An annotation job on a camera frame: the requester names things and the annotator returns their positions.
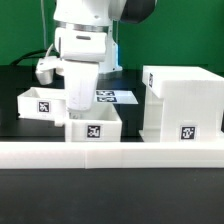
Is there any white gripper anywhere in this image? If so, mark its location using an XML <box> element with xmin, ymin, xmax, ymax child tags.
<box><xmin>55</xmin><ymin>28</ymin><xmax>107</xmax><ymax>111</ymax></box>

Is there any white front drawer box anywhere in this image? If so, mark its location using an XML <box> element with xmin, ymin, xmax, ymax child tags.
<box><xmin>55</xmin><ymin>103</ymin><xmax>122</xmax><ymax>142</ymax></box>

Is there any white drawer box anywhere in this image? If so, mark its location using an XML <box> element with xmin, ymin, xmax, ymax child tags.
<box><xmin>17</xmin><ymin>87</ymin><xmax>68</xmax><ymax>121</ymax></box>
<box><xmin>55</xmin><ymin>103</ymin><xmax>122</xmax><ymax>142</ymax></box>

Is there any white drawer cabinet frame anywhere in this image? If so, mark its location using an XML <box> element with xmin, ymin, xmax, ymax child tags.
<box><xmin>140</xmin><ymin>66</ymin><xmax>224</xmax><ymax>142</ymax></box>

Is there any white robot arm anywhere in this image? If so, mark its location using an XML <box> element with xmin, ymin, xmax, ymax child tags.
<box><xmin>54</xmin><ymin>0</ymin><xmax>157</xmax><ymax>111</ymax></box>

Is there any white rear drawer box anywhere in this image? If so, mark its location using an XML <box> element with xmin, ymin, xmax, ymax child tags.
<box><xmin>17</xmin><ymin>87</ymin><xmax>68</xmax><ymax>121</ymax></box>

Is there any paper sheet with markers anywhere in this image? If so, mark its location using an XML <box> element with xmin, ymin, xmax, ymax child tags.
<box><xmin>95</xmin><ymin>90</ymin><xmax>138</xmax><ymax>104</ymax></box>

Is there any white L-shaped fence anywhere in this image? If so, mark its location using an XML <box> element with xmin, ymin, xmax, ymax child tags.
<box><xmin>0</xmin><ymin>142</ymin><xmax>224</xmax><ymax>169</ymax></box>

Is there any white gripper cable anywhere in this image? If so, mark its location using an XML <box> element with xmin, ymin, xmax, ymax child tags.
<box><xmin>45</xmin><ymin>42</ymin><xmax>58</xmax><ymax>58</ymax></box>

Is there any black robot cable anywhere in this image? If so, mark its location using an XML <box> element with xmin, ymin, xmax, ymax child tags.
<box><xmin>9</xmin><ymin>49</ymin><xmax>58</xmax><ymax>67</ymax></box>

